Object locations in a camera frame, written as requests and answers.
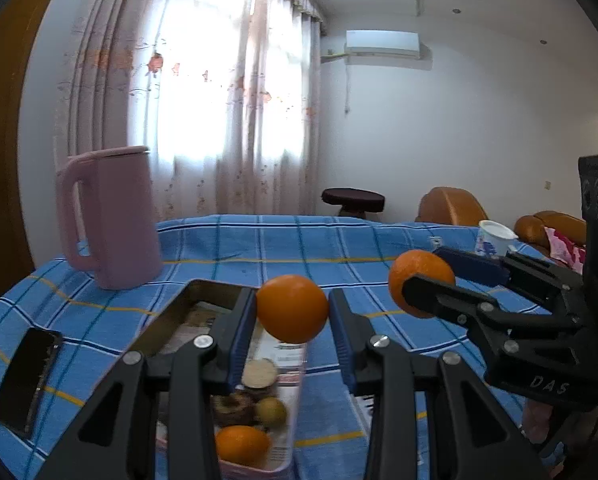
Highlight large orange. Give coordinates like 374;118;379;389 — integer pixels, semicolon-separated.
387;249;457;320

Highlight dark passion fruit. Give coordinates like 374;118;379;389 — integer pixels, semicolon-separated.
212;391;256;428

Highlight yellow-green longan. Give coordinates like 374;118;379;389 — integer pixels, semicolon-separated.
256;396;287;429

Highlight small oval orange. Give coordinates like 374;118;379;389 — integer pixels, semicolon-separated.
215;426;272;467

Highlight person's hand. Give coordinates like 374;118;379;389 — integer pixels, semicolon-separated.
521;400;553;443

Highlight white enamel mug blue flowers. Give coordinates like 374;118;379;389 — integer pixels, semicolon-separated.
474;220;518;258

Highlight orange leather armchair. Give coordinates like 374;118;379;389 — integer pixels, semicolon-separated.
415;186;489;226

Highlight pink red floral cloth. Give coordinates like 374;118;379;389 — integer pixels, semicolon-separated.
545;226;586;274

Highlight black smartphone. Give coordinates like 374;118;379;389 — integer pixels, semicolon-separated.
0;327;63;439

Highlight blue plaid tablecloth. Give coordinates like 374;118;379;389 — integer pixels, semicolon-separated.
0;214;484;479

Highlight printed paper leaflet in tin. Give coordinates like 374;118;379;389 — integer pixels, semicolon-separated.
158;303;308;466

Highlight pink metal tin box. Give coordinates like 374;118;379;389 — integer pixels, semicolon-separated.
128;280;293;479

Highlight dark round stool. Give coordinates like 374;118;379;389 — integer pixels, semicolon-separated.
321;188;386;219

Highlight pink electric kettle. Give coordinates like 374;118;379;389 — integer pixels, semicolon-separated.
56;145;162;290

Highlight white air conditioner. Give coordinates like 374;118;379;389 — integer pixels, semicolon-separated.
345;30;421;60

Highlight sheer floral curtain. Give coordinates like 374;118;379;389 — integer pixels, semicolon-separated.
54;0;324;220

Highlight wooden door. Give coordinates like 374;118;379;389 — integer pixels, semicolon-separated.
0;0;51;296

